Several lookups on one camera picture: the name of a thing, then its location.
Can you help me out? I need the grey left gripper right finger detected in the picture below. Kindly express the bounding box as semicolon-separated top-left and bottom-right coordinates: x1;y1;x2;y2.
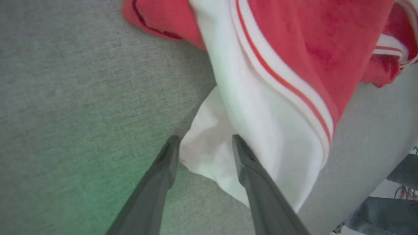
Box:
232;134;311;235

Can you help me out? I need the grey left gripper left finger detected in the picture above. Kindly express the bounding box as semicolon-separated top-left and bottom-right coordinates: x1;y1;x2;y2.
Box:
105;135;181;235

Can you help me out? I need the red and white garment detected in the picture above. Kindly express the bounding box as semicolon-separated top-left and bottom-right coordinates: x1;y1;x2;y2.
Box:
121;0;418;214

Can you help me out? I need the grey fabric sofa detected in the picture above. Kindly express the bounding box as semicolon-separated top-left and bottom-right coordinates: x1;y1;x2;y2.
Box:
0;0;418;235

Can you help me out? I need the dark grey metal frame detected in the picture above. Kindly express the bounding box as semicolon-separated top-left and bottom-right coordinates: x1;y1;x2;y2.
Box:
338;153;418;235

